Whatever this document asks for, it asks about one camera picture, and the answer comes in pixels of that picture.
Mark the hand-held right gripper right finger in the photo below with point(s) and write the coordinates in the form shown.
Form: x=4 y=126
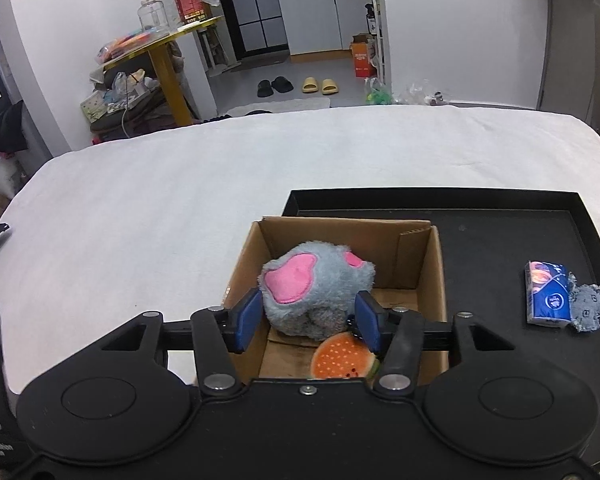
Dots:
x=371 y=322

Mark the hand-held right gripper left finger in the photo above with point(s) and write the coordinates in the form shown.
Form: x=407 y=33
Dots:
x=245 y=320

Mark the orange burger plush toy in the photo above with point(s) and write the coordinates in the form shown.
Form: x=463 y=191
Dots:
x=340 y=357

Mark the brown cardboard box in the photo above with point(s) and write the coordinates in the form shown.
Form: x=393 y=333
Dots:
x=410 y=260

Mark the grey plush toy pink patches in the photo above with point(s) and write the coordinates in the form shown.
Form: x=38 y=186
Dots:
x=310 y=280

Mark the black tray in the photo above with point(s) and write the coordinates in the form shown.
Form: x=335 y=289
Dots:
x=505 y=270

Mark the dark clothing heap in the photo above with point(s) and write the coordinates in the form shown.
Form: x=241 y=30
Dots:
x=7 y=130

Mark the blue tissue packet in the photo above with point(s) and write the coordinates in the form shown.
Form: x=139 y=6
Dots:
x=547 y=295

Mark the clutter pile under table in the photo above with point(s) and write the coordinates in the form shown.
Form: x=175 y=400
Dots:
x=125 y=102

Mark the white floor mat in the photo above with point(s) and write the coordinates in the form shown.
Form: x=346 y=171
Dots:
x=280 y=106

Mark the small grey plush toy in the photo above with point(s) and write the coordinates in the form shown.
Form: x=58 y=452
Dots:
x=587 y=305

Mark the green plastic bag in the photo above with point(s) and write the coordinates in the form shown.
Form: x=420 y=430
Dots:
x=377 y=92

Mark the black slipper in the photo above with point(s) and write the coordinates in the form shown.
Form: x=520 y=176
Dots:
x=282 y=84
x=264 y=88

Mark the clear crumpled plastic bag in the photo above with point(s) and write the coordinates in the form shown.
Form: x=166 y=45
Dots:
x=422 y=95

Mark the colourful packets pile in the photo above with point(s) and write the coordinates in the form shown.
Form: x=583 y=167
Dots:
x=127 y=44

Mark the yellow slipper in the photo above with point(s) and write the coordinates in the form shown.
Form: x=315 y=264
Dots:
x=329 y=86
x=308 y=84

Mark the yellow table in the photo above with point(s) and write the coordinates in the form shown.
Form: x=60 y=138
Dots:
x=167 y=67

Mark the orange carton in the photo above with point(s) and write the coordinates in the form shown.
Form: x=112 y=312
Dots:
x=362 y=60

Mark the clear glass jar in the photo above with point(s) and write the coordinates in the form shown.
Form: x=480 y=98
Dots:
x=152 y=12

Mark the white shelf rack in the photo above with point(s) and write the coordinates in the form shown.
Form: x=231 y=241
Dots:
x=378 y=35

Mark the red box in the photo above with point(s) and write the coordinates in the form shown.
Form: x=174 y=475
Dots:
x=189 y=6

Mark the black spray bottle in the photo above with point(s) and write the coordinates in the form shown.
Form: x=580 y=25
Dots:
x=369 y=17

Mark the white kitchen cabinet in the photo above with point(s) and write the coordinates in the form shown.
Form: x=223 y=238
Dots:
x=320 y=17

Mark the black grid glass door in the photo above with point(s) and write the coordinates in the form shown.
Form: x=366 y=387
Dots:
x=255 y=5

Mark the grey door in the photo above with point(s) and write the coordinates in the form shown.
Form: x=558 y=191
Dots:
x=555 y=35

